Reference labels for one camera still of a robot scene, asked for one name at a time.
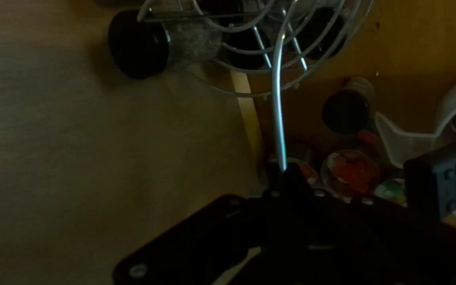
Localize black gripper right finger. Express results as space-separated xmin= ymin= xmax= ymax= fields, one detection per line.
xmin=285 ymin=163 xmax=315 ymax=212

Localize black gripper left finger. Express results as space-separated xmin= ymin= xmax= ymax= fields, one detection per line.
xmin=260 ymin=162 xmax=288 ymax=212

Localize dark standing spice jar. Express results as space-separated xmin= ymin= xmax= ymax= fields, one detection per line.
xmin=320 ymin=78 xmax=375 ymax=135

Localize clear plastic measuring jar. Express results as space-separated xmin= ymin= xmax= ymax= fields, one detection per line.
xmin=370 ymin=71 xmax=456 ymax=171

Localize red small object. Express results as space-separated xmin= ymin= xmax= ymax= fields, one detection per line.
xmin=318 ymin=147 xmax=383 ymax=198

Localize steel measuring cup green contents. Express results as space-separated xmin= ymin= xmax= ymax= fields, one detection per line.
xmin=372 ymin=177 xmax=410 ymax=206

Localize wooden dresser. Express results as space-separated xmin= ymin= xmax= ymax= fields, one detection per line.
xmin=248 ymin=0 xmax=456 ymax=234

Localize wooden back board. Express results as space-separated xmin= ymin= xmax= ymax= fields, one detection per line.
xmin=0 ymin=0 xmax=266 ymax=285

